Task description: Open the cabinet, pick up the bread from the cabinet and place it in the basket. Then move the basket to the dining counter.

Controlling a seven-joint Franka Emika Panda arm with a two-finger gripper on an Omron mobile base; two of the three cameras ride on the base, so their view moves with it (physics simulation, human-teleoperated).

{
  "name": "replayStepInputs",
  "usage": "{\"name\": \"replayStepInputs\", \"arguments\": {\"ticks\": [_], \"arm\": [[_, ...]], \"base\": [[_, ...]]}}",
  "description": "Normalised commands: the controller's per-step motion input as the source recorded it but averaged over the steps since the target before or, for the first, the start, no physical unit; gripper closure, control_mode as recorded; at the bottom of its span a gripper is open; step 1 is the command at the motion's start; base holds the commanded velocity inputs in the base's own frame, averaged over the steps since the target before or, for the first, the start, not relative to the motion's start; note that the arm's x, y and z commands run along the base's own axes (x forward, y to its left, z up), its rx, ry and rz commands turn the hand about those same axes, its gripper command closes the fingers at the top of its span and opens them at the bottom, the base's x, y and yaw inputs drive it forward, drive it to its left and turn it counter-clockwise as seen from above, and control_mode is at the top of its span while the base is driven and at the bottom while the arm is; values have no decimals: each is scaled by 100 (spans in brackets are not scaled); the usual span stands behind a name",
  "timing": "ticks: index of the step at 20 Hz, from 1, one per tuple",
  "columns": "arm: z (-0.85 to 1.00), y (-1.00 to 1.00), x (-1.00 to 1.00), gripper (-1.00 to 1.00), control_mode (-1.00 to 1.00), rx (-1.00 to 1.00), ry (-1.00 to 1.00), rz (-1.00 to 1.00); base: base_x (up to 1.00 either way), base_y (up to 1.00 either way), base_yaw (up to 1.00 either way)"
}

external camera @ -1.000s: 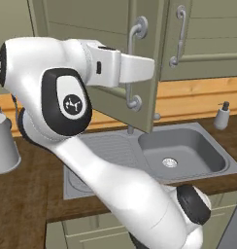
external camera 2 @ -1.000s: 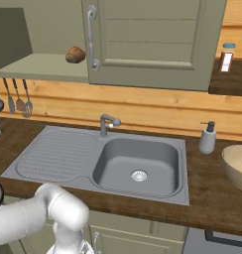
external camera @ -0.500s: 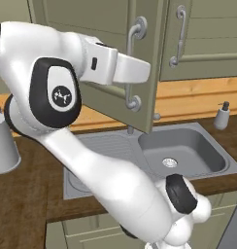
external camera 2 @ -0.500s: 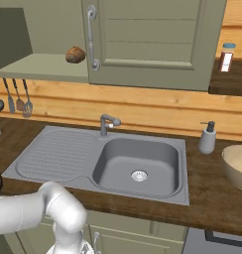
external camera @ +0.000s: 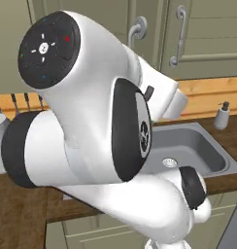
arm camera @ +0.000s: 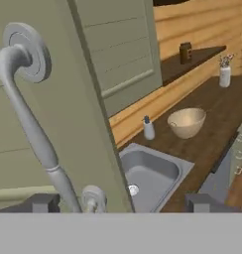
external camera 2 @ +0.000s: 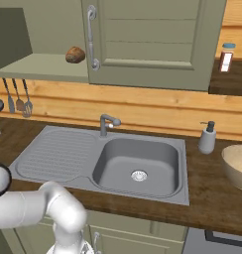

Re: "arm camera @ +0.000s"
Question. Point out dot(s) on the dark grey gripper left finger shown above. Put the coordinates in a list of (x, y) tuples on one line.
[(40, 203)]

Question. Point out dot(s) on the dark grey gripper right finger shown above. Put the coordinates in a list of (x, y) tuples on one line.
[(201, 203)]

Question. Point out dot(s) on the cream woven basket bowl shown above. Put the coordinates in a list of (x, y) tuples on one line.
[(186, 122)]

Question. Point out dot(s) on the sage green panelled cabinet door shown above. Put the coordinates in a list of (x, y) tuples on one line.
[(123, 49)]

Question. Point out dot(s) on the grey dishwasher front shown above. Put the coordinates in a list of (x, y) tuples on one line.
[(217, 180)]

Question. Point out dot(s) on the steel kitchen sink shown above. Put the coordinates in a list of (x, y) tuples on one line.
[(152, 175)]

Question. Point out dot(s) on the sage green base cabinets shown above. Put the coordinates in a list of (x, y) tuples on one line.
[(240, 149)]

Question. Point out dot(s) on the white soap dispenser bottle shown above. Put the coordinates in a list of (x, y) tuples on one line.
[(148, 129)]

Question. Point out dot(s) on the white vase with flowers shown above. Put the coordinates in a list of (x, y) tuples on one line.
[(225, 74)]

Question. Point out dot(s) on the dark brown jar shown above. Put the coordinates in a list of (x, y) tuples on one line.
[(185, 53)]

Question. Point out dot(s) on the dark wooden wall shelf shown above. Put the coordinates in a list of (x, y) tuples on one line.
[(189, 64)]

